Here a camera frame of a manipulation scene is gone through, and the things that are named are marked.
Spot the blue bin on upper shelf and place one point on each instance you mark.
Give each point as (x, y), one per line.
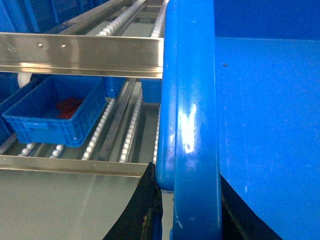
(39, 16)

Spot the large blue plastic crate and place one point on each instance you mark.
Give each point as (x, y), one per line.
(241, 100)

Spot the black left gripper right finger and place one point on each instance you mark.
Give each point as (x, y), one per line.
(239, 222)

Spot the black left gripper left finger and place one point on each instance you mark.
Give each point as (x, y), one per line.
(142, 217)

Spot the small blue bin red items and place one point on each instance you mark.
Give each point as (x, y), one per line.
(36, 117)

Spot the stainless steel roller shelf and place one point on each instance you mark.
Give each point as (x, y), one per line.
(120, 41)

